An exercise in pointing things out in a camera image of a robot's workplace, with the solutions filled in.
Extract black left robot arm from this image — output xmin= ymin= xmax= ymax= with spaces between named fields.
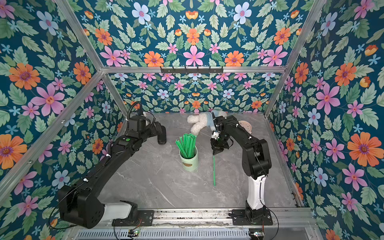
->
xmin=58 ymin=116 xmax=167 ymax=229

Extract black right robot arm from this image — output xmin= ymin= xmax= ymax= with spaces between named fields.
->
xmin=211 ymin=114 xmax=272 ymax=224

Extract bundle of green wrapped straws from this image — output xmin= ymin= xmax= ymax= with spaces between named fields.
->
xmin=176 ymin=134 xmax=197 ymax=159

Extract light green storage cup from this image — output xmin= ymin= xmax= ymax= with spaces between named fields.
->
xmin=179 ymin=147 xmax=199 ymax=172

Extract black remote control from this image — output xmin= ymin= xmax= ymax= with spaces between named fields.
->
xmin=157 ymin=126 xmax=167 ymax=145

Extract white plush teddy bear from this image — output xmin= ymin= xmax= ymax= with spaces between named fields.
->
xmin=187 ymin=110 xmax=228 ymax=136

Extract black wall hook rack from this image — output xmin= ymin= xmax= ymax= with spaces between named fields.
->
xmin=160 ymin=67 xmax=224 ymax=74

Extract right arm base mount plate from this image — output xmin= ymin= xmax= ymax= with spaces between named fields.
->
xmin=228 ymin=209 xmax=274 ymax=226

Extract white vented cable duct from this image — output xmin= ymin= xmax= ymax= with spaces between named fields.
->
xmin=75 ymin=229 xmax=251 ymax=240

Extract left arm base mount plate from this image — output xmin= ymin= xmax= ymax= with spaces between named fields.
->
xmin=112 ymin=210 xmax=155 ymax=227

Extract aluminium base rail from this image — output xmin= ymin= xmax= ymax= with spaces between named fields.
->
xmin=68 ymin=208 xmax=317 ymax=227

